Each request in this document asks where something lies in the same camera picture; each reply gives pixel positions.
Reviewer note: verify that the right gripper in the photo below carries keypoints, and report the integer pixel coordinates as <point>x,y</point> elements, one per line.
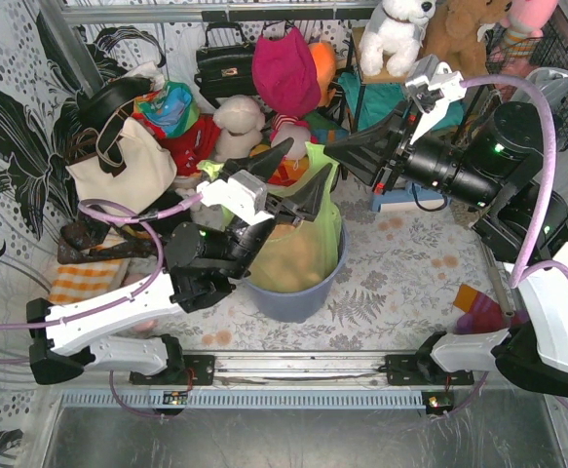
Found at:
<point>396,153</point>

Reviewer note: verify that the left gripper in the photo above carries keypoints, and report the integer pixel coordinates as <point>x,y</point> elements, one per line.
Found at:
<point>274,206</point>

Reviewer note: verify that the blue floor squeegee mop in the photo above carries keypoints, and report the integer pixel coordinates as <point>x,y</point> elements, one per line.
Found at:
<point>410,197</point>

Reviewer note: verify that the green trash bag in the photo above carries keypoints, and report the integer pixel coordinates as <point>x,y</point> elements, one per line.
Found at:
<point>300,254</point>

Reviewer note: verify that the blue trash bin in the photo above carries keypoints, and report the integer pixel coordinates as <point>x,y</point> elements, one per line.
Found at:
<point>297,307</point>

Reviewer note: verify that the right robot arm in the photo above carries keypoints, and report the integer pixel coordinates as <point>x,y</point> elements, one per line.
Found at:
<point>506,174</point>

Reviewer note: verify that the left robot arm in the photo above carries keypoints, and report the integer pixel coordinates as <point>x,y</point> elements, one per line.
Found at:
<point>196,269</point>

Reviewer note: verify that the rainbow striped bag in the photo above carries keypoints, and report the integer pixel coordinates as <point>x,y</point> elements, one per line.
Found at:
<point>313,128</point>

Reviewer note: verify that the magenta cloth bag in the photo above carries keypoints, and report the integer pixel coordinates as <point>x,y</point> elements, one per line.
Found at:
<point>284,74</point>

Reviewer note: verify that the colourful printed bag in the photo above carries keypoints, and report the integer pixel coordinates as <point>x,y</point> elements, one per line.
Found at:
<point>168,113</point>

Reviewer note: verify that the cream canvas tote bag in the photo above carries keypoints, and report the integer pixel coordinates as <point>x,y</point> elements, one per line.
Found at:
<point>145,171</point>

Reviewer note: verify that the silver foil bag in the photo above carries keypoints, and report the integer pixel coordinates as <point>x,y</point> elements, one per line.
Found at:
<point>551,81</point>

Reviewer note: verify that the teal folded cloth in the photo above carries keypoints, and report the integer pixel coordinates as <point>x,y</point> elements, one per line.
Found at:
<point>380,99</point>

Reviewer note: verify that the cream plush sheep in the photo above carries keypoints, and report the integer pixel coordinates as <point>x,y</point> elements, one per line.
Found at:
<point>241,121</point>

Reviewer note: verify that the red cloth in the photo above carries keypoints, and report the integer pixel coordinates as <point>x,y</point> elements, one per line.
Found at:
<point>194,146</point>

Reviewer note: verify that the orange plush toy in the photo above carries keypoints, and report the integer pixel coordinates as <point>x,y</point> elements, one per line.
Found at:
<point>324,58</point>

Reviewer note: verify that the white plush dog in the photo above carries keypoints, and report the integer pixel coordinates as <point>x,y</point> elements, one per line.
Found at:
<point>393,37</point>

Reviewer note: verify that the black leather handbag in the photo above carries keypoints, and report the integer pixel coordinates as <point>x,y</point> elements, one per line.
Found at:
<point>224,72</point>

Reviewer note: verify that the brown teddy bear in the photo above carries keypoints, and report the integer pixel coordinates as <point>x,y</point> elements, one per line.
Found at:
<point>452,33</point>

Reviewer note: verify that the pink plush roll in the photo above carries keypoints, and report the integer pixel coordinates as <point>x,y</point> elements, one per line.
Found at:
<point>138,280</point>

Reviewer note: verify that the magenta striped sock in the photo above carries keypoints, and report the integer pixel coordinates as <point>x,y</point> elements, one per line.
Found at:
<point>482,314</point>

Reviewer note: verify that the brown patterned handbag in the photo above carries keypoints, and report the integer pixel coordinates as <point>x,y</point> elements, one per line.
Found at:
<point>87,240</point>

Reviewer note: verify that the pink plush toy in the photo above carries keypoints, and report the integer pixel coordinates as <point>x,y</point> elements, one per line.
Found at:
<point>524,26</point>

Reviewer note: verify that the black round hat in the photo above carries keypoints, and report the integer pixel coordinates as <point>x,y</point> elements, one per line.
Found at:
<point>94,111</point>

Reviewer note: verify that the orange checkered cloth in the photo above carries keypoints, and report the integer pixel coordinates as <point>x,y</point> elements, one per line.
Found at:
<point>78,282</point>

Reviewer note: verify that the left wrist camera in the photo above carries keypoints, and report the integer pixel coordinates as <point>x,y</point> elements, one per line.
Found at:
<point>242,194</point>

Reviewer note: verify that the black wire basket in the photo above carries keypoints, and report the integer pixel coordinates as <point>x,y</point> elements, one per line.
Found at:
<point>551,51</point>

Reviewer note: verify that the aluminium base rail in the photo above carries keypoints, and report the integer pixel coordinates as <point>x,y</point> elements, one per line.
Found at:
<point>303,368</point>

